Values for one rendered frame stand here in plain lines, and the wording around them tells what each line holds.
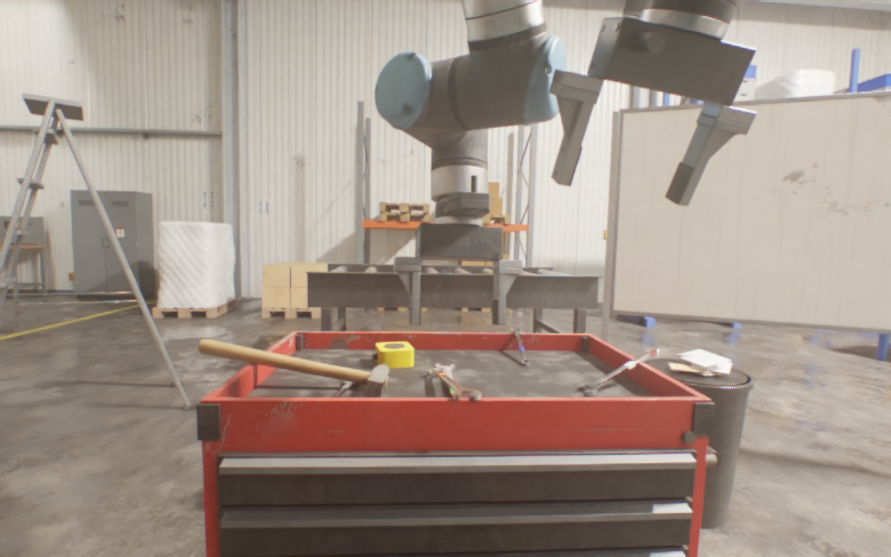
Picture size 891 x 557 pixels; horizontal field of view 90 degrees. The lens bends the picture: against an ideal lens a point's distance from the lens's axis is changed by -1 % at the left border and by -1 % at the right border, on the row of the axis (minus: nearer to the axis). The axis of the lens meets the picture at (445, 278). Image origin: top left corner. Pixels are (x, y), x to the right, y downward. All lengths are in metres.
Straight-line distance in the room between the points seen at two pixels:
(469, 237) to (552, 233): 8.31
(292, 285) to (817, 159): 5.85
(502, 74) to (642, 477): 0.57
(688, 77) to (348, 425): 0.56
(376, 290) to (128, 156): 7.24
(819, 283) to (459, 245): 2.60
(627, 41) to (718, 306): 2.60
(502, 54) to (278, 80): 8.90
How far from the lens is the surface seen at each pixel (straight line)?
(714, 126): 0.53
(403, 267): 0.67
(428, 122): 0.60
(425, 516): 0.69
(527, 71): 0.54
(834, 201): 3.11
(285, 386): 0.86
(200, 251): 7.09
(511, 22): 0.54
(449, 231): 0.68
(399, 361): 0.94
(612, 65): 0.46
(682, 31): 0.48
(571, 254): 9.11
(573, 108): 0.47
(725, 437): 2.20
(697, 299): 2.96
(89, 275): 9.83
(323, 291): 3.68
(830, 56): 12.43
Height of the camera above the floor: 1.17
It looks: 5 degrees down
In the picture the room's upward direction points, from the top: 1 degrees clockwise
